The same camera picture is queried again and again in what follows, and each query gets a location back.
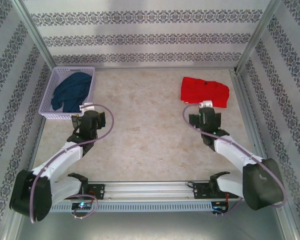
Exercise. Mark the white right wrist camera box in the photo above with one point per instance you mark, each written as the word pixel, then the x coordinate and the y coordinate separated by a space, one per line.
pixel 206 104

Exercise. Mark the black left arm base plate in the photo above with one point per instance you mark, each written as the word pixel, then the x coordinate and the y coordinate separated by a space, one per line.
pixel 98 191

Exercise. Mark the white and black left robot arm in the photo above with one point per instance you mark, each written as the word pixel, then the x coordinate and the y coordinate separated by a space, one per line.
pixel 57 160

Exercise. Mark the aluminium side rail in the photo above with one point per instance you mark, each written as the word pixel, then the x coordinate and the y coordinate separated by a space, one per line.
pixel 251 125

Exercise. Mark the red t-shirt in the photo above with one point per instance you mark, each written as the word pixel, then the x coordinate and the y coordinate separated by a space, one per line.
pixel 205 91

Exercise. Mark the aluminium frame post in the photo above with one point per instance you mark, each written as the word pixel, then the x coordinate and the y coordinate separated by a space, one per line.
pixel 35 32
pixel 259 32

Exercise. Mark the lavender plastic basket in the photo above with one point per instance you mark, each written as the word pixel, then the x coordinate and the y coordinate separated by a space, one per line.
pixel 65 116

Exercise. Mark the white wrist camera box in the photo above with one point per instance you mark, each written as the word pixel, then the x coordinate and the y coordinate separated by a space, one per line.
pixel 87 108
pixel 206 104

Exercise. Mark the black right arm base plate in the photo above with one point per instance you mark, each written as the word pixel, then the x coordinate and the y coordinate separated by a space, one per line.
pixel 201 191

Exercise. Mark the striped white bed cover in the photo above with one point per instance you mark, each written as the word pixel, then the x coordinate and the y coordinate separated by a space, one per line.
pixel 190 68

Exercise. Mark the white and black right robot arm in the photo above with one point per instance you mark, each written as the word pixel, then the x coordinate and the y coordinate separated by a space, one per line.
pixel 247 162

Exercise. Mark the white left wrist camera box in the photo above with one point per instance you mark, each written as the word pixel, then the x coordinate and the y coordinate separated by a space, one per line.
pixel 87 108

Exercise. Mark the dark blue garment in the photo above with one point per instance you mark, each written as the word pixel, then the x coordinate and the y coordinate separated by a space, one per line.
pixel 72 90

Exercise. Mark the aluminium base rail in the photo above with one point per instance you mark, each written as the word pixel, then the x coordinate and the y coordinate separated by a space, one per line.
pixel 150 190

